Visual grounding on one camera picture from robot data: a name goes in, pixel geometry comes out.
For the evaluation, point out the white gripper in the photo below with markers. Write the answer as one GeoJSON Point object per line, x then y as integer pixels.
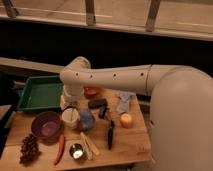
{"type": "Point", "coordinates": [69, 95]}

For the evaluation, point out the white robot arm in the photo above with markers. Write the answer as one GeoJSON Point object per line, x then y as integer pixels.
{"type": "Point", "coordinates": [181, 108]}

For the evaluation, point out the red-brown ceramic bowl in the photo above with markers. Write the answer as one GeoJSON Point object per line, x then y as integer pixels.
{"type": "Point", "coordinates": [90, 92]}

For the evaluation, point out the white paper cup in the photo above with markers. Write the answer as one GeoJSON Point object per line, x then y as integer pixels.
{"type": "Point", "coordinates": [71, 117]}

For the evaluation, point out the black rectangular block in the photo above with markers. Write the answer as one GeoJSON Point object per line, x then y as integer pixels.
{"type": "Point", "coordinates": [97, 103]}

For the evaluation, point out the green plastic tray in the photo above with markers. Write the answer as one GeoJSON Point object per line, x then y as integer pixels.
{"type": "Point", "coordinates": [41, 93]}

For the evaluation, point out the blue sponge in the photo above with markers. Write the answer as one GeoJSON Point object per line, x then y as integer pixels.
{"type": "Point", "coordinates": [87, 120]}

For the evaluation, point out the small black object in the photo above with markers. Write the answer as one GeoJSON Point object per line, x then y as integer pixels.
{"type": "Point", "coordinates": [104, 113]}

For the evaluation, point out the purple bowl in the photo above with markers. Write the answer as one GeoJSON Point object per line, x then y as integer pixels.
{"type": "Point", "coordinates": [46, 125]}

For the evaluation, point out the red chili pepper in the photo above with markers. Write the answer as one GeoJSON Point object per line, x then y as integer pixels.
{"type": "Point", "coordinates": [60, 149]}

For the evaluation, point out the grey-blue cloth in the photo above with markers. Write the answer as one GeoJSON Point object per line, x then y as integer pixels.
{"type": "Point", "coordinates": [124, 101]}

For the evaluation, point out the small metal cup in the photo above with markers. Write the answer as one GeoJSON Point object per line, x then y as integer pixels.
{"type": "Point", "coordinates": [76, 151]}

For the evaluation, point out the wooden spatula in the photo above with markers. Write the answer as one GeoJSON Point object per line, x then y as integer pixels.
{"type": "Point", "coordinates": [89, 153]}

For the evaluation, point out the red-yellow apple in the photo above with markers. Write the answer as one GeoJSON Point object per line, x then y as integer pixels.
{"type": "Point", "coordinates": [126, 120]}

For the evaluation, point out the wooden stick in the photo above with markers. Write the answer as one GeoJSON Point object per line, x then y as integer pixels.
{"type": "Point", "coordinates": [92, 145]}

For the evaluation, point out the dark grape bunch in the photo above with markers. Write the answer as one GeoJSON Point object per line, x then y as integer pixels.
{"type": "Point", "coordinates": [29, 149]}

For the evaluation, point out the black-handled knife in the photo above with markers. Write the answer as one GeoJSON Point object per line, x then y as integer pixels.
{"type": "Point", "coordinates": [110, 134]}

